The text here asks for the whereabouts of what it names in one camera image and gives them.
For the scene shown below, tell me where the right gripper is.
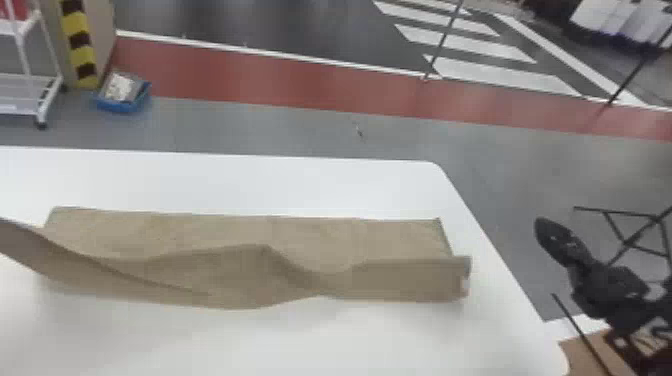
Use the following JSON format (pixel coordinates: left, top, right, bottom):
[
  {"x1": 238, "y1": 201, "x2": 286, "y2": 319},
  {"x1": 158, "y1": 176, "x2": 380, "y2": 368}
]
[{"x1": 533, "y1": 216, "x2": 672, "y2": 337}]

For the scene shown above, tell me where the beige towel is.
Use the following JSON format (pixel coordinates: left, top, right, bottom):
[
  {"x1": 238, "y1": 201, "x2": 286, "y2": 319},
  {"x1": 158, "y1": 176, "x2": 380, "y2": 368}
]
[{"x1": 0, "y1": 205, "x2": 473, "y2": 311}]

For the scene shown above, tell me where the blue basket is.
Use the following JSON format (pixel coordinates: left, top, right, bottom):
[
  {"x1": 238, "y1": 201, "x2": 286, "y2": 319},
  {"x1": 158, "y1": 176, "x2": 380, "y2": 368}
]
[{"x1": 93, "y1": 70, "x2": 154, "y2": 115}]

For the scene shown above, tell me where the yellow black striped post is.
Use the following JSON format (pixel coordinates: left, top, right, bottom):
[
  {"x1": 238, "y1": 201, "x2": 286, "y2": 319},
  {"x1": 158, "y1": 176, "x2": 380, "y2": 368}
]
[{"x1": 38, "y1": 0, "x2": 118, "y2": 92}]

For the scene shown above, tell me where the white wire rack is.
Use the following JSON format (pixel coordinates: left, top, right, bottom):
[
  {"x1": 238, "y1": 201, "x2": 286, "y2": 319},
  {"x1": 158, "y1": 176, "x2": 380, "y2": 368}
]
[{"x1": 0, "y1": 0, "x2": 65, "y2": 130}]

